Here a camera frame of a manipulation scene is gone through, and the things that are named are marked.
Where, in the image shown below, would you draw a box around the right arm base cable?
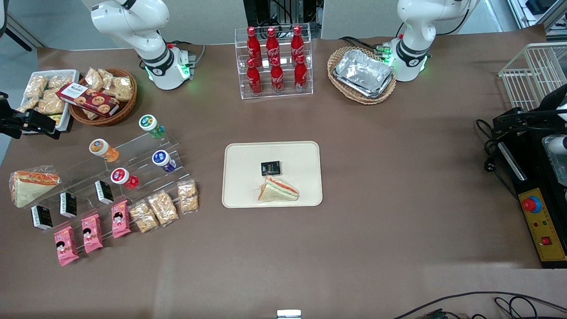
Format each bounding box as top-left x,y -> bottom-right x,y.
166,40 -> 206,81

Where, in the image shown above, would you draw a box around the blue gum bottle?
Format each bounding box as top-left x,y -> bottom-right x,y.
152,150 -> 177,173

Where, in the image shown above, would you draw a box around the white wire basket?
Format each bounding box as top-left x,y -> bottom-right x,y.
498,42 -> 567,112

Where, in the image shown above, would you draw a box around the small black carton box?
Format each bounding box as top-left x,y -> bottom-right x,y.
31,205 -> 54,231
60,191 -> 78,218
94,180 -> 115,205

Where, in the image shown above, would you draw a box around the black control box yellow panel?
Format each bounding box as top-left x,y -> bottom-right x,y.
495,131 -> 567,269

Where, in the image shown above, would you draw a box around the clear acrylic bottle rack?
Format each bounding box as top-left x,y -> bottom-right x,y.
234,23 -> 314,100

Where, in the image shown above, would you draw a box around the black equipment rack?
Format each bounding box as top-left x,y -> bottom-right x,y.
243,0 -> 325,28

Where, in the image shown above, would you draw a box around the red emergency stop button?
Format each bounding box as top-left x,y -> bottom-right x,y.
522,195 -> 543,214

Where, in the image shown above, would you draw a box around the wrapped triangle sandwich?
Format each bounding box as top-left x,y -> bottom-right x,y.
9,166 -> 61,209
257,176 -> 300,203

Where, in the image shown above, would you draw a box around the red cookie box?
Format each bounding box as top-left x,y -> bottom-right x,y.
56,82 -> 120,118

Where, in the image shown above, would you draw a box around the red gum bottle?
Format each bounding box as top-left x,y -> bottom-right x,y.
110,167 -> 140,191

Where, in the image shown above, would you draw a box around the orange gum bottle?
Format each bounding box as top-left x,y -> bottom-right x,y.
89,138 -> 120,163

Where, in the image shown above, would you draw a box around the aluminium frame shelf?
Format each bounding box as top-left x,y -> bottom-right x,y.
507,0 -> 567,37

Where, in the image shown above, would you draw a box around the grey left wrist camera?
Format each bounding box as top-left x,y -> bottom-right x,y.
543,135 -> 567,156

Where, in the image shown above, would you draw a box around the stacked aluminium foil trays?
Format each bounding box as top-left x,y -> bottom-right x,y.
333,49 -> 395,99

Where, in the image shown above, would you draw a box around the white rectangular dish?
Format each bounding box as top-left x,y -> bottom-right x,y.
19,70 -> 81,133

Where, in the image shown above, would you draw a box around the dark round wicker basket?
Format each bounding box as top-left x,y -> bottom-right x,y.
68,68 -> 138,127

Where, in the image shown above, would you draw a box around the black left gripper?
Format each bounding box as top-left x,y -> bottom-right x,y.
493,84 -> 567,135

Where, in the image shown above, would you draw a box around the green gum bottle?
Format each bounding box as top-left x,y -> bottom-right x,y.
139,114 -> 166,139

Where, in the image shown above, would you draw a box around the beige plastic tray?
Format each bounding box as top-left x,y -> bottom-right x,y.
221,141 -> 323,209

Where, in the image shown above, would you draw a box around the clear acrylic stepped display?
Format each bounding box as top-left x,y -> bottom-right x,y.
41,126 -> 192,234

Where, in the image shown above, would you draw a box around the left arm base cable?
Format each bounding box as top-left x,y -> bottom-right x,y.
338,35 -> 393,57

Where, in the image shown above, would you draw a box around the dark metal bar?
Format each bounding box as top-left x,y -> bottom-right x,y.
0,0 -> 46,50

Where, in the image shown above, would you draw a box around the black control box cable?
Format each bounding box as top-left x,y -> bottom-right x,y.
475,117 -> 520,201

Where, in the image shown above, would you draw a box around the clear bag of rice crackers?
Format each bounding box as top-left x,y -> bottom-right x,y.
16,97 -> 40,114
24,75 -> 49,99
37,89 -> 66,116
178,181 -> 199,214
85,67 -> 105,92
97,69 -> 117,89
148,191 -> 180,227
128,200 -> 159,234
111,76 -> 134,102
47,75 -> 74,90

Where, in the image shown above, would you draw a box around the light oval wicker basket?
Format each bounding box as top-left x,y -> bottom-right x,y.
327,46 -> 397,105

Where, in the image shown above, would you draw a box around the red cola bottle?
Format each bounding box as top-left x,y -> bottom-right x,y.
294,54 -> 308,92
291,25 -> 306,62
269,57 -> 285,93
265,27 -> 281,66
246,58 -> 263,96
246,27 -> 262,67

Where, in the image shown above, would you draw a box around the black floor cables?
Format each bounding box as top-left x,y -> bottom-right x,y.
392,291 -> 567,319

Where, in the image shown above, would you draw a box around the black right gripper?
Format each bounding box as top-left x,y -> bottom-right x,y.
0,91 -> 62,140

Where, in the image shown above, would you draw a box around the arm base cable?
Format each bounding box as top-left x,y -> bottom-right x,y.
338,35 -> 393,57
166,40 -> 206,81

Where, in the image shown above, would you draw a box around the pink snack packet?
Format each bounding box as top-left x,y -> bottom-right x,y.
81,214 -> 104,254
111,200 -> 132,239
54,226 -> 80,267

